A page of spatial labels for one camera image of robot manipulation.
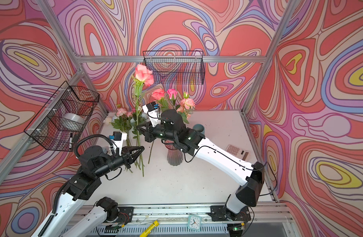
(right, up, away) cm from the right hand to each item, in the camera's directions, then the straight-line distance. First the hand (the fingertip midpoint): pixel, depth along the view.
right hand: (138, 132), depth 61 cm
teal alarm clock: (+25, -44, +8) cm, 51 cm away
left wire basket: (-43, +4, +12) cm, 45 cm away
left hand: (+2, -8, +2) cm, 8 cm away
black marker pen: (-37, -5, +10) cm, 38 cm away
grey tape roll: (-35, +7, +12) cm, 38 cm away
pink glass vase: (+14, -18, +33) cm, 40 cm away
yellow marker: (+3, -46, +7) cm, 47 cm away
